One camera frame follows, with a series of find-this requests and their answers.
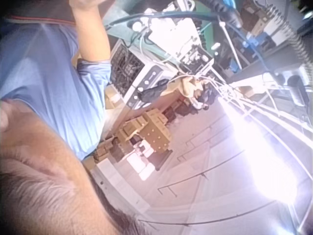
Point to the stack of tan cartons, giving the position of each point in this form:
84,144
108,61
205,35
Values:
144,132

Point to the black cloth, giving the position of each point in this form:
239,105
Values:
152,90

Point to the beige cloth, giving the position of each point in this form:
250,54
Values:
189,86

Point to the white boxes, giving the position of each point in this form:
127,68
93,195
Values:
141,164

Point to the grey machine with black grille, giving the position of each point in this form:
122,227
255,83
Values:
133,73

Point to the cluttered workbench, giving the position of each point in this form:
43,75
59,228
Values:
264,31

